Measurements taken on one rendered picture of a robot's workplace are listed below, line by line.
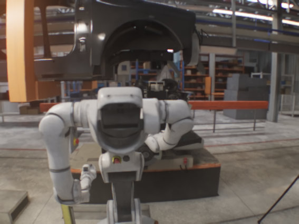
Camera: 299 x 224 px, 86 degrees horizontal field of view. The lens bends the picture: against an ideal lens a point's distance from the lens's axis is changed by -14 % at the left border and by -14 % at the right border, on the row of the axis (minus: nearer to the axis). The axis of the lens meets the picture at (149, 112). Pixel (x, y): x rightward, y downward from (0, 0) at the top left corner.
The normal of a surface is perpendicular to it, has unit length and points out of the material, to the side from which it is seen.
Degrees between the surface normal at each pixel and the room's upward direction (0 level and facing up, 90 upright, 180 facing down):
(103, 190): 90
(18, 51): 90
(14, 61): 90
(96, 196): 90
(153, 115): 34
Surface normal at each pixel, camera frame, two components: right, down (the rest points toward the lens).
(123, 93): 0.13, -0.70
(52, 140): 0.21, 0.34
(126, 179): 0.15, 0.55
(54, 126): 0.22, 0.07
